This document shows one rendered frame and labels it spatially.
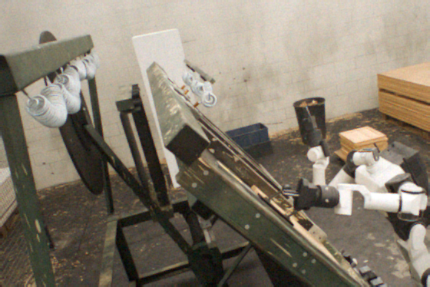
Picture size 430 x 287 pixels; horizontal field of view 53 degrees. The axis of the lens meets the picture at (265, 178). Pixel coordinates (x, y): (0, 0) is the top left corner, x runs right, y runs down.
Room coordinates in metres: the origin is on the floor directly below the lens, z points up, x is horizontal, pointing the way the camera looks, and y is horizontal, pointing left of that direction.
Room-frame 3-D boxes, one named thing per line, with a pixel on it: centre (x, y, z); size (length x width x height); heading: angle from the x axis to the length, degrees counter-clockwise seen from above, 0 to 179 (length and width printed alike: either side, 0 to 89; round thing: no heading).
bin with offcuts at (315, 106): (6.45, -0.88, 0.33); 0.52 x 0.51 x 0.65; 10
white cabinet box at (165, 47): (5.92, 1.06, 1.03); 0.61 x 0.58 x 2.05; 10
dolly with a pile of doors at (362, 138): (5.21, -1.29, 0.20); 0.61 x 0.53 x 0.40; 10
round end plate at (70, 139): (2.09, 0.83, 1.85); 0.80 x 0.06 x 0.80; 12
